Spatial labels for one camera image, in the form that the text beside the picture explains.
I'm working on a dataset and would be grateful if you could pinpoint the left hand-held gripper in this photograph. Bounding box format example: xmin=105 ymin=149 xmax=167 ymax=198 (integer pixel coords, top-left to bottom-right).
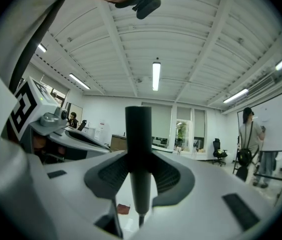
xmin=7 ymin=76 xmax=112 ymax=153

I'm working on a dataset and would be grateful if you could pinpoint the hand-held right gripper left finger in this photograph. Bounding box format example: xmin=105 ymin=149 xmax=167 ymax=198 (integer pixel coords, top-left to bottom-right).
xmin=27 ymin=150 xmax=130 ymax=240

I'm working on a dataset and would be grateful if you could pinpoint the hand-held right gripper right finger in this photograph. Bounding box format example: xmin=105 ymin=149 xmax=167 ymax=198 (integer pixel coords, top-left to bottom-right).
xmin=134 ymin=150 xmax=279 ymax=240

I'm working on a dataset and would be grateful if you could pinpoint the person's left hand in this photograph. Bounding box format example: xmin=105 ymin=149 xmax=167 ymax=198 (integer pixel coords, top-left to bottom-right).
xmin=32 ymin=135 xmax=66 ymax=160

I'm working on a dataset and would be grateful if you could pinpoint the wooden cabinet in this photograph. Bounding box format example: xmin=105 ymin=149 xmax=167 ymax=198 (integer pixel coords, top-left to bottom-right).
xmin=110 ymin=134 xmax=128 ymax=152

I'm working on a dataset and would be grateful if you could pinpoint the black office chair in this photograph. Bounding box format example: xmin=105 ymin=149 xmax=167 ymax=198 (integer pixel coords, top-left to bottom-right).
xmin=212 ymin=138 xmax=228 ymax=167

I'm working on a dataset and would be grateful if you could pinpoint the red cloth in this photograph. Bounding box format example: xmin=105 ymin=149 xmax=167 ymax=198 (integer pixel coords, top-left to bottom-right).
xmin=117 ymin=203 xmax=131 ymax=215

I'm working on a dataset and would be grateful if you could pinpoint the window with plants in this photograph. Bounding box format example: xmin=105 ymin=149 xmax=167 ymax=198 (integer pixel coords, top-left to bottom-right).
xmin=177 ymin=120 xmax=194 ymax=155

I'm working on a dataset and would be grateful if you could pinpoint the whiteboard on black stand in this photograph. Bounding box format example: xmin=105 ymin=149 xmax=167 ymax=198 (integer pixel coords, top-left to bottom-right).
xmin=237 ymin=93 xmax=282 ymax=182

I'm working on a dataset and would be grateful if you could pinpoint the person's grey shirt torso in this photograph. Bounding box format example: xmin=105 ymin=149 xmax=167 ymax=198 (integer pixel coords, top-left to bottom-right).
xmin=0 ymin=0 xmax=74 ymax=137

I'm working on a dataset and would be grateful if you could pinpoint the black shoulder strap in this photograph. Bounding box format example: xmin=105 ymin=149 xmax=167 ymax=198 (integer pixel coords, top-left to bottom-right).
xmin=8 ymin=0 xmax=74 ymax=94

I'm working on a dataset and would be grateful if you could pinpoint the black head camera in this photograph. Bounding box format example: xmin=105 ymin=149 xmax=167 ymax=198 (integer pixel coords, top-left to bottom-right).
xmin=115 ymin=0 xmax=162 ymax=20

